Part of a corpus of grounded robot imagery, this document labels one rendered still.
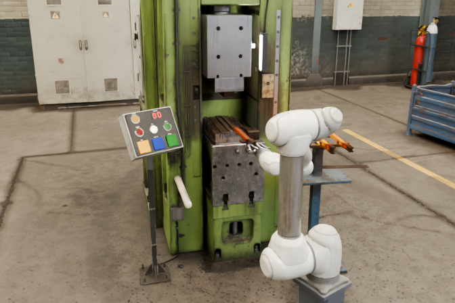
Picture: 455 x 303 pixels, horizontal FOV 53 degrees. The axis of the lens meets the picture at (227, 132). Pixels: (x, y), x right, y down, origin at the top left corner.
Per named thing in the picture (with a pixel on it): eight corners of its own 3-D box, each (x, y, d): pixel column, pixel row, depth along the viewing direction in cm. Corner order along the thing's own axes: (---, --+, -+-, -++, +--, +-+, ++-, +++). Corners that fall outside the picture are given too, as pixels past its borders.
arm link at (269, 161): (255, 166, 247) (277, 169, 251) (265, 177, 233) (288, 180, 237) (260, 148, 245) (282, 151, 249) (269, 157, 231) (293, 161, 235)
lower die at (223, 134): (243, 141, 318) (243, 129, 316) (214, 143, 313) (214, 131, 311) (227, 125, 357) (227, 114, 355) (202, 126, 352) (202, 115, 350)
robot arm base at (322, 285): (355, 278, 217) (356, 268, 215) (323, 296, 204) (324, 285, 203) (326, 261, 231) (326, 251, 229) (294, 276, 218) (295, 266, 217)
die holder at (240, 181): (263, 201, 329) (265, 142, 316) (212, 206, 320) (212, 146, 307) (242, 172, 381) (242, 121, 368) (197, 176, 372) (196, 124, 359)
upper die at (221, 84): (244, 90, 308) (244, 77, 305) (214, 92, 303) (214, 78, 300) (227, 80, 347) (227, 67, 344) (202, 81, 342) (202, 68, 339)
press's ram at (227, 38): (263, 76, 308) (264, 15, 297) (207, 78, 299) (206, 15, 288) (245, 67, 347) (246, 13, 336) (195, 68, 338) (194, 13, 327)
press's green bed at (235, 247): (261, 258, 343) (263, 201, 329) (212, 264, 334) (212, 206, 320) (241, 223, 394) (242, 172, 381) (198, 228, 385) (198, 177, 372)
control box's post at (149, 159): (158, 276, 320) (151, 128, 289) (152, 276, 319) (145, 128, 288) (158, 272, 324) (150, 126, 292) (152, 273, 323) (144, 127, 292)
